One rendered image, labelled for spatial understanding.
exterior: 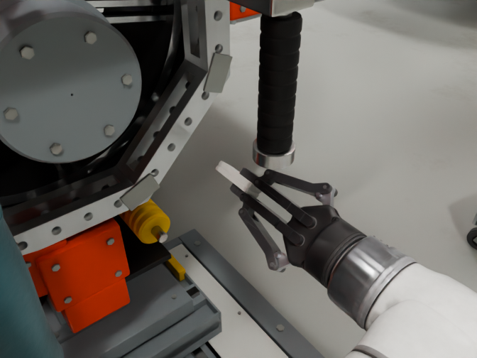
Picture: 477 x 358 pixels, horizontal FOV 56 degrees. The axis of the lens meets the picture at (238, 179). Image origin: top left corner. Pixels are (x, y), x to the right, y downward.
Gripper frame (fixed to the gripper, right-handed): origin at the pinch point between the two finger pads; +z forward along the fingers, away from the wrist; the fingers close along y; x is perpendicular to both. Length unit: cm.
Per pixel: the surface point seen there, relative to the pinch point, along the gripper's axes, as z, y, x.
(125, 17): 19.6, 10.0, 16.2
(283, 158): -13.4, 5.7, 12.4
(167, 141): 9.3, -1.2, 6.6
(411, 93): 66, 69, -158
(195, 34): 13.4, 13.5, 9.4
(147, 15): 19.6, 12.1, 13.4
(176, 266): 28, -30, -34
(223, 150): 84, -4, -85
